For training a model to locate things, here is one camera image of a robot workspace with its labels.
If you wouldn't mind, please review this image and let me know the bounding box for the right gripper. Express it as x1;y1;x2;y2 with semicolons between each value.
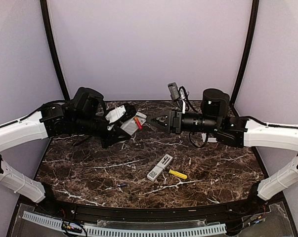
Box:
146;109;220;134

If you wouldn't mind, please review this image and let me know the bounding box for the grey remote control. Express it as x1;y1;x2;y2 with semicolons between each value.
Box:
121;112;147;136

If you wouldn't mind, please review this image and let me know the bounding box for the red orange AAA battery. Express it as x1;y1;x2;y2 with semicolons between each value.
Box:
134;117;143;130

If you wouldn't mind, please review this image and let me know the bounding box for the white remote control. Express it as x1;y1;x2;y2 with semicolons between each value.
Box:
147;154;173;182

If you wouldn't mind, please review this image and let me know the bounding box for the yellow handled screwdriver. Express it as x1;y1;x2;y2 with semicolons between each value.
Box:
164;168;187;180

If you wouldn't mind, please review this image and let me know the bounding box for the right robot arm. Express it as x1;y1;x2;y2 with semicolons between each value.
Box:
147;88;298;214

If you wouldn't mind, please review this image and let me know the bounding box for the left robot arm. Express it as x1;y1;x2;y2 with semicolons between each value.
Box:
0;87;136;215

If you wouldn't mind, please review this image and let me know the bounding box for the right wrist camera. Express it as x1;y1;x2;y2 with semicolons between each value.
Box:
168;82;180;101

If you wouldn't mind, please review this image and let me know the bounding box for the black front rail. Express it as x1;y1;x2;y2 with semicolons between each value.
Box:
35;192;283;223

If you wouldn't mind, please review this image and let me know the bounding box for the white slotted cable duct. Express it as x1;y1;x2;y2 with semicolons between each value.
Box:
22;211;226;237

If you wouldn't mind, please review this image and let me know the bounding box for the right black frame post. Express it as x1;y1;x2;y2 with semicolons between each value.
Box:
230;0;259;108

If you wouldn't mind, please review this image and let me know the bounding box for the black frame post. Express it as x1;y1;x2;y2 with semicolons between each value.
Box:
40;0;70;100
230;0;259;108

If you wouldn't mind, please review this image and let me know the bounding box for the left black frame post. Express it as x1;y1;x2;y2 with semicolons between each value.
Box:
40;0;70;100

